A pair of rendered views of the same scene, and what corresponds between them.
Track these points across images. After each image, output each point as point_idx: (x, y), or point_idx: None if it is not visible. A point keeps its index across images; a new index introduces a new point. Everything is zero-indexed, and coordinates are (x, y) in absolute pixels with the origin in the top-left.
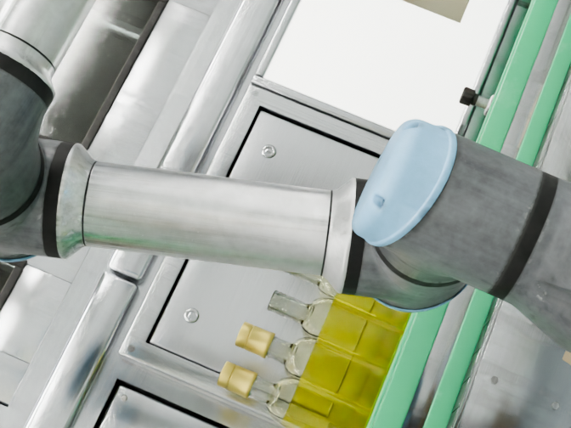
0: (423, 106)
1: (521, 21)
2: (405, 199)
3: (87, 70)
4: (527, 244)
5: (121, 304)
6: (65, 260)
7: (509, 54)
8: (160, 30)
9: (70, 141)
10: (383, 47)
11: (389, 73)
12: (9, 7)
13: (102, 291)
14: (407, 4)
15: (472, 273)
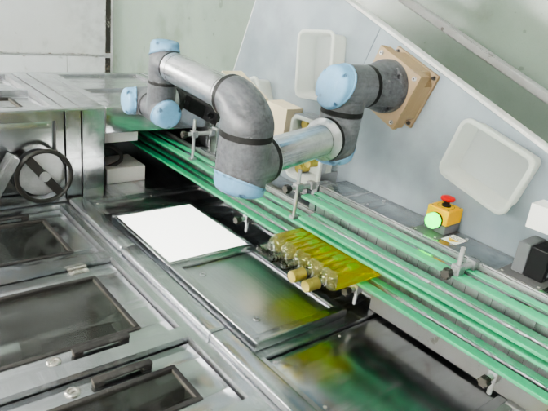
0: (223, 240)
1: None
2: (349, 70)
3: (98, 309)
4: (376, 69)
5: (232, 335)
6: (186, 353)
7: None
8: (106, 284)
9: (126, 328)
10: (190, 237)
11: (202, 240)
12: (216, 74)
13: (220, 338)
14: (179, 227)
15: (373, 85)
